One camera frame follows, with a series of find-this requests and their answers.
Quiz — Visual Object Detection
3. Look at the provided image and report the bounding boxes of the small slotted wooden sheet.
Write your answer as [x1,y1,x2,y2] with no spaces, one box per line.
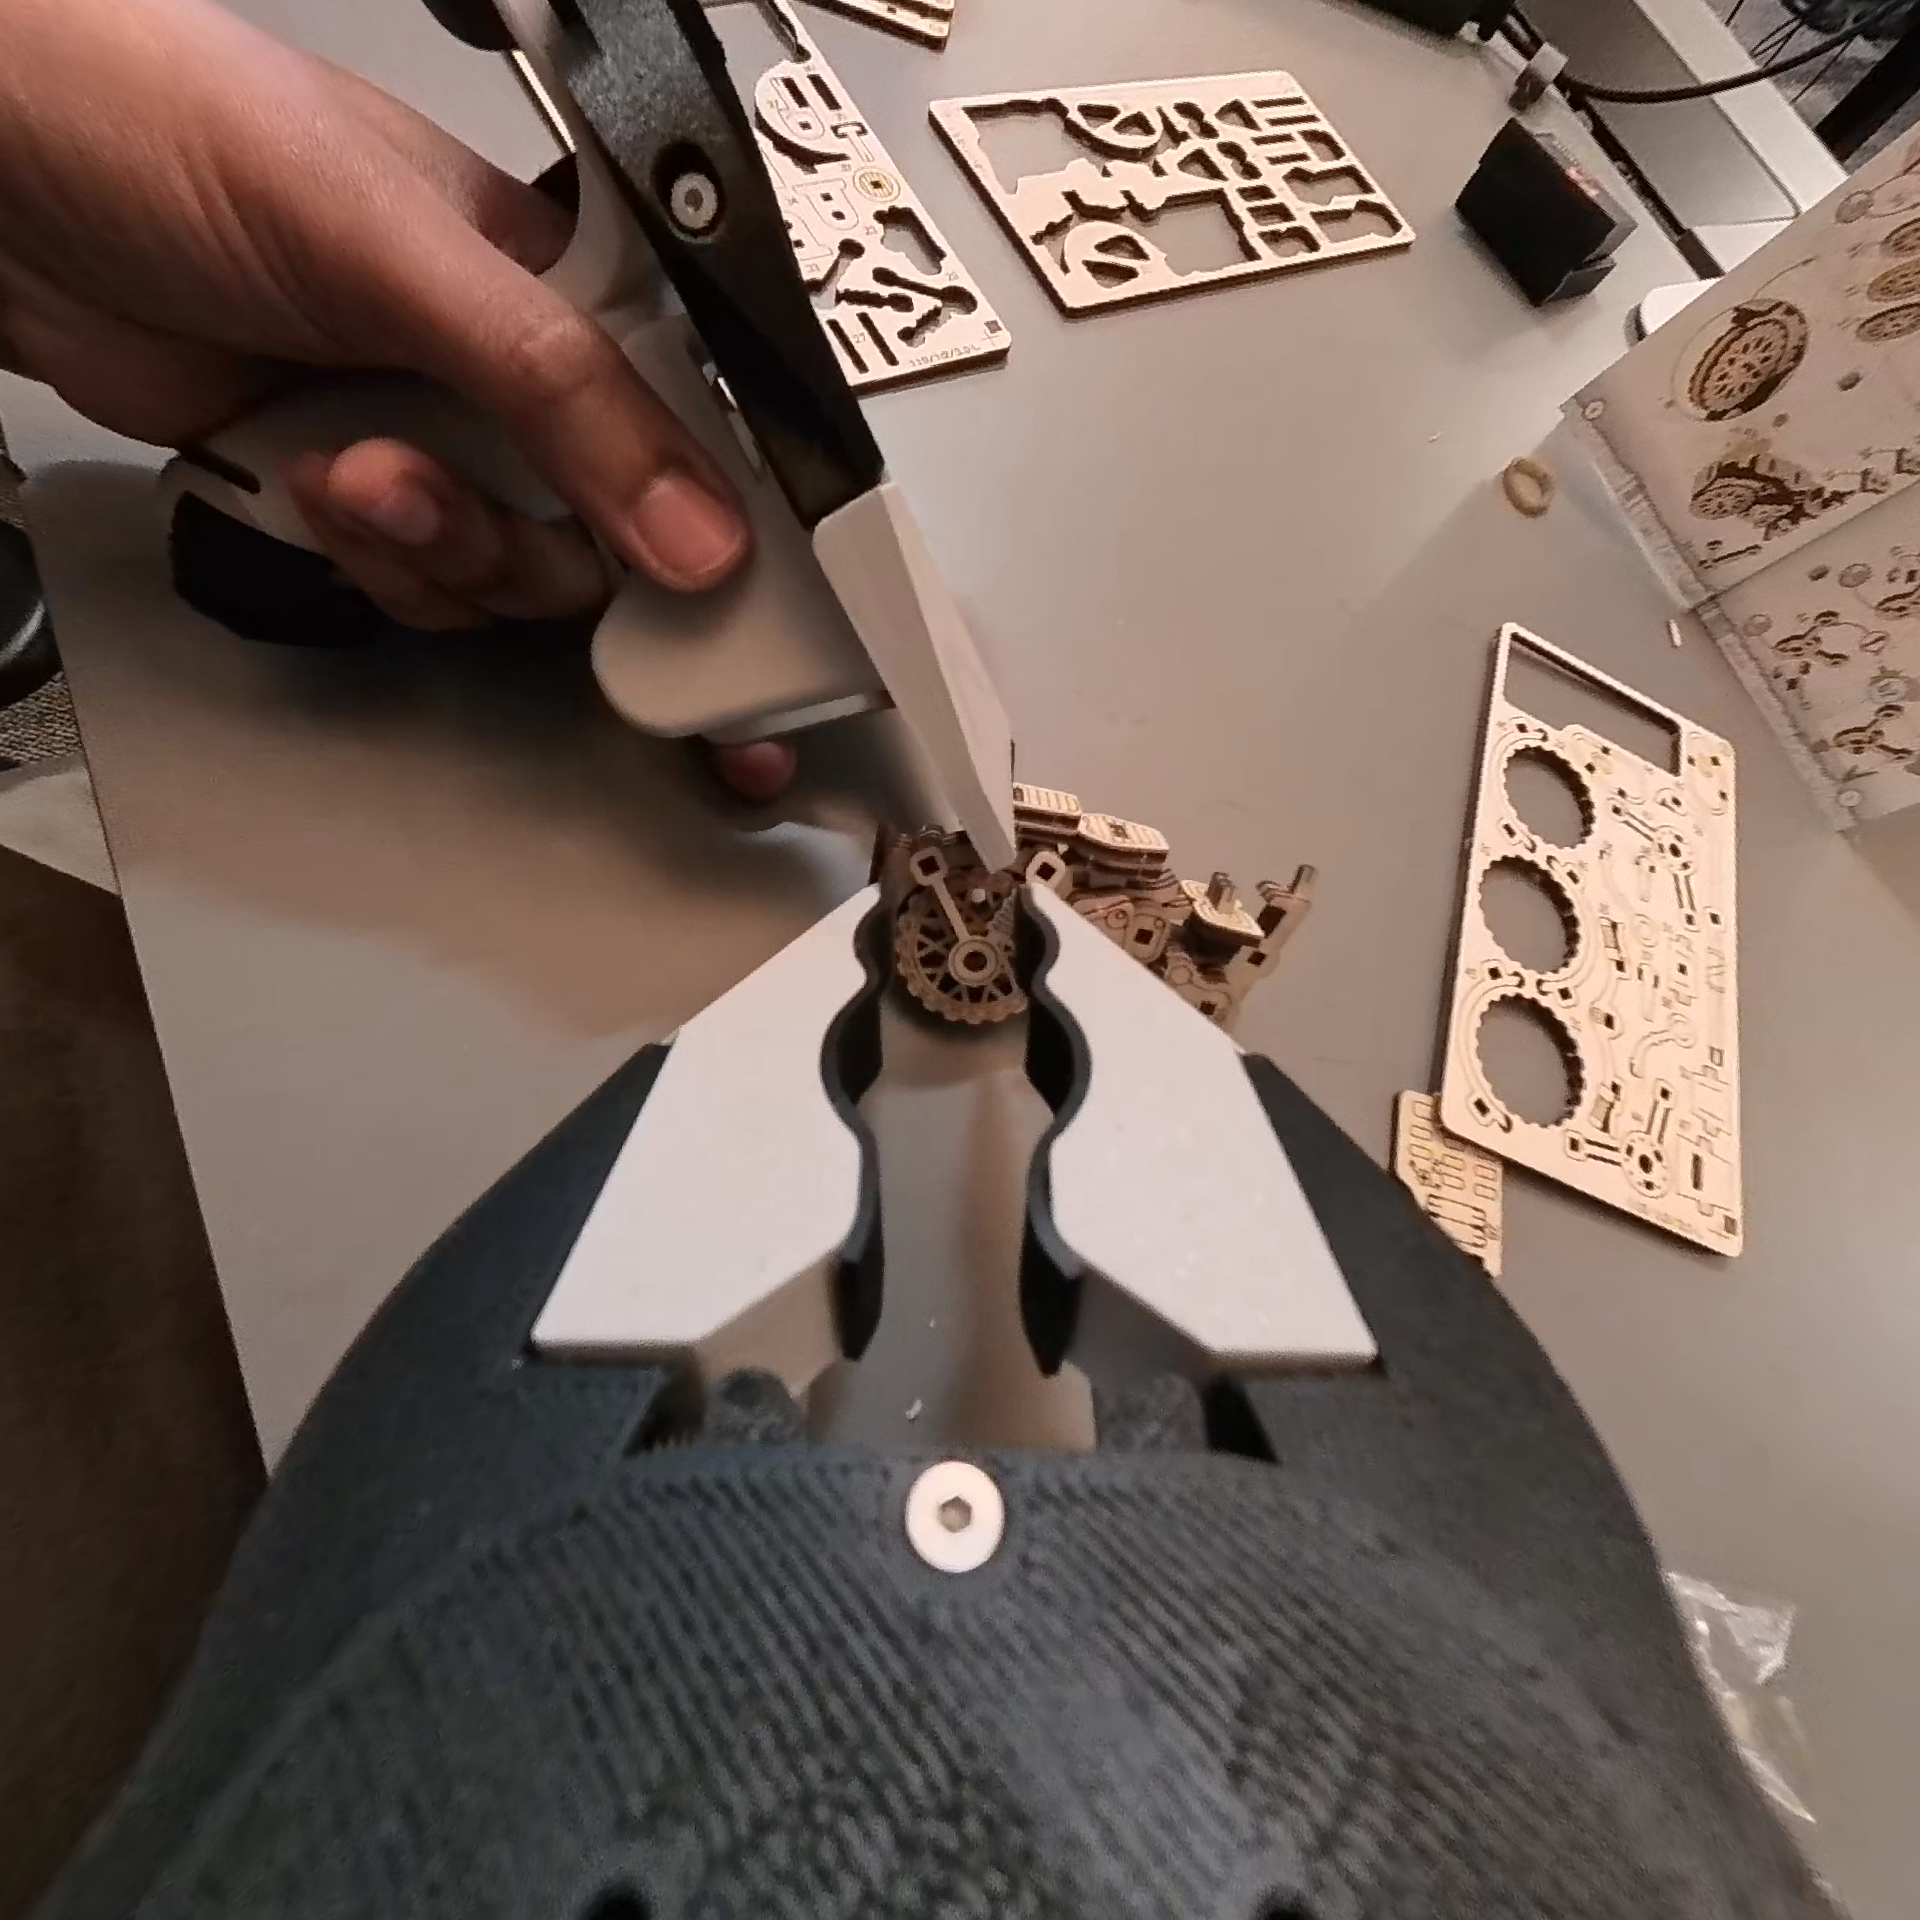
[1389,1089,1509,1278]

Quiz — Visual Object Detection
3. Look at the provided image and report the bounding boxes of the white flat device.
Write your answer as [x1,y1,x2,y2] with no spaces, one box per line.
[1544,0,1894,340]

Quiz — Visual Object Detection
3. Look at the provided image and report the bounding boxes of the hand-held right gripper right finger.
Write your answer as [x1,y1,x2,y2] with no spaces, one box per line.
[1024,883,1382,1432]

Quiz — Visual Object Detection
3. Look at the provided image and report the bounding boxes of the person's left hand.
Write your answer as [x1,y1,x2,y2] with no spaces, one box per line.
[0,58,800,804]

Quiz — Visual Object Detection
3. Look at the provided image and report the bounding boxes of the wooden puzzle sheet with wheels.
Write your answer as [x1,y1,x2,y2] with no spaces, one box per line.
[736,0,1009,396]

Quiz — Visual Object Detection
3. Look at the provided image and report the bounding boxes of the clear plastic bag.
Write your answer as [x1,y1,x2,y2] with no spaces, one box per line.
[1661,1564,1826,1866]

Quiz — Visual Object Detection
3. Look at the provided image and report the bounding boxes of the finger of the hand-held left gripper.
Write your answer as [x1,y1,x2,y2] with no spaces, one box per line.
[813,478,1018,877]

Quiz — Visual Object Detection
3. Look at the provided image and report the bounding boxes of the wooden sheet three round holes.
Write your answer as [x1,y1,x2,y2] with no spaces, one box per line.
[1430,621,1751,1260]

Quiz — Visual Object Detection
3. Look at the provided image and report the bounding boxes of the paper instruction booklet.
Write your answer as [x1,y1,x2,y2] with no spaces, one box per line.
[1559,146,1920,830]

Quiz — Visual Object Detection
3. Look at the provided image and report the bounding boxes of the wooden puzzle sheet large cutouts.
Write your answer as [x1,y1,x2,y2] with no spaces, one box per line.
[930,70,1417,317]

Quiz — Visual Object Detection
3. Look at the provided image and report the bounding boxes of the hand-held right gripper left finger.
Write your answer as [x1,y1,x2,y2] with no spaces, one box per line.
[527,883,903,1422]

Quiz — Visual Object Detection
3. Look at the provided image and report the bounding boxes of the wooden mechanical model assembly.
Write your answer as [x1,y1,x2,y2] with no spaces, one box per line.
[873,779,1320,1041]

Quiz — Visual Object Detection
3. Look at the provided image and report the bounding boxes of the black cable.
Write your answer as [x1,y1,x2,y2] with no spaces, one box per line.
[1499,0,1920,114]

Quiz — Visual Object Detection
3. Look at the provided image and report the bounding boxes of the black box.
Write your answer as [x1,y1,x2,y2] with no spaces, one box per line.
[1454,114,1640,312]

